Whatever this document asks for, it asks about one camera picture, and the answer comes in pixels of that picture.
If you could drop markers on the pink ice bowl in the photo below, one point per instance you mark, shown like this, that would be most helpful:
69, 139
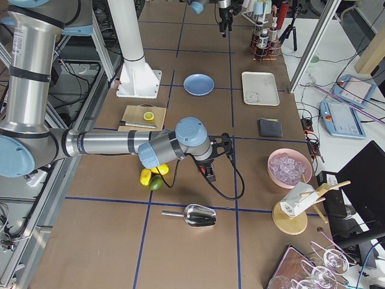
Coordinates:
287, 167

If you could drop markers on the blue teach pendant far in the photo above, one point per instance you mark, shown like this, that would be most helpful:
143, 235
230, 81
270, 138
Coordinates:
354, 90

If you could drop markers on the copper wire bottle rack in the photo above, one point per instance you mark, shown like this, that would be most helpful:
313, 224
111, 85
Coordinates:
272, 51

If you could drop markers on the cream bear tray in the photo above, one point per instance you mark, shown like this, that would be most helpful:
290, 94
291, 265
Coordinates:
259, 88

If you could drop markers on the black camera tripod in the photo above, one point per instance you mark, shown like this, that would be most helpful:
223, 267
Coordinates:
291, 29

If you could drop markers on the wine glass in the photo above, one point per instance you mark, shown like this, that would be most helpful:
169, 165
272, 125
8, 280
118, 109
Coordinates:
333, 257

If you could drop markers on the yellow lemon lower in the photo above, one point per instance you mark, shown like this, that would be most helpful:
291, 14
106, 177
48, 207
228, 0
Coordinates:
161, 169

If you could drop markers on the steel rod black cap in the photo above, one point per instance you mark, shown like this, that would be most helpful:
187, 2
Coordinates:
141, 125

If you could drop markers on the black monitor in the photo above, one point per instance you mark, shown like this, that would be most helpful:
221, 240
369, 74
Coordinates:
365, 171

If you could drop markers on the green bowl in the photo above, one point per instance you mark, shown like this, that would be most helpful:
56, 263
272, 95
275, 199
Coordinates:
314, 60

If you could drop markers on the yellow lemon upper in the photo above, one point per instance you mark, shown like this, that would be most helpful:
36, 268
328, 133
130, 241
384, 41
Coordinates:
145, 177

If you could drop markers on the drink bottle left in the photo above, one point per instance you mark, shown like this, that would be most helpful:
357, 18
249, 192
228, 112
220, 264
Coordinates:
258, 28

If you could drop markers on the wooden cutting board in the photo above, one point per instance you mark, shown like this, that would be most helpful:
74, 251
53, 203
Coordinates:
134, 113

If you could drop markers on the lemon half slice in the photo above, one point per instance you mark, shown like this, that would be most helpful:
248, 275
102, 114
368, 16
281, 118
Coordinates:
148, 116

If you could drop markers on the blue teach pendant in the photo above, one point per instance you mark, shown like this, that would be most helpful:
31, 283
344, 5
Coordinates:
354, 90
340, 120

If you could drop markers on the aluminium frame post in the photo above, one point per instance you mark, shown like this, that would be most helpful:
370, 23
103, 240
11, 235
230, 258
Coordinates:
315, 39

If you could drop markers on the yellow lemon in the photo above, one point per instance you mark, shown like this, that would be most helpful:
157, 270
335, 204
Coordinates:
145, 177
161, 169

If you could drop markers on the red cylinder tube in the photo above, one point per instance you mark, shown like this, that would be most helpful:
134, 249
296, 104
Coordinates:
282, 12

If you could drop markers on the drink bottle bottom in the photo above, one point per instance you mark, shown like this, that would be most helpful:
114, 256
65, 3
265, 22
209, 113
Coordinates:
263, 39

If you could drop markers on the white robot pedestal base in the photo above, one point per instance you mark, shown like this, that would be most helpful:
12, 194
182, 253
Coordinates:
137, 79

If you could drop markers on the wooden stand with carton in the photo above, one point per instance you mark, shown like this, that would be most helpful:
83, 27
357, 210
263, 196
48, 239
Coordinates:
289, 215

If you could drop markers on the drink bottle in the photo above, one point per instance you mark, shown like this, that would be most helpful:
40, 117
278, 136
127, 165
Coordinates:
258, 28
263, 39
272, 35

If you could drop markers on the steel ice scoop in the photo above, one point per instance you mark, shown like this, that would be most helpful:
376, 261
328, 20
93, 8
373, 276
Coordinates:
195, 215

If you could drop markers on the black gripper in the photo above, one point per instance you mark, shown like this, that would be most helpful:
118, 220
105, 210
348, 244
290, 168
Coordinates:
222, 12
203, 164

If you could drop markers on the blue teach pendant near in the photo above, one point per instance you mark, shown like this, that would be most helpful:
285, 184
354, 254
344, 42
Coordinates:
340, 120

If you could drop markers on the white wire cup rack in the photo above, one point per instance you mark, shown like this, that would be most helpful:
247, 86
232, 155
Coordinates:
256, 10

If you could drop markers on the grey folded cloth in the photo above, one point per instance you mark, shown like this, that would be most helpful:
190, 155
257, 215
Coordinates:
269, 128

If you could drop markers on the drink bottle right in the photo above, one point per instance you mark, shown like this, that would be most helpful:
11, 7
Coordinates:
272, 35

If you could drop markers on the blue plate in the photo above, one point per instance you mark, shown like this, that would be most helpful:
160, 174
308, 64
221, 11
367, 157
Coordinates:
198, 84

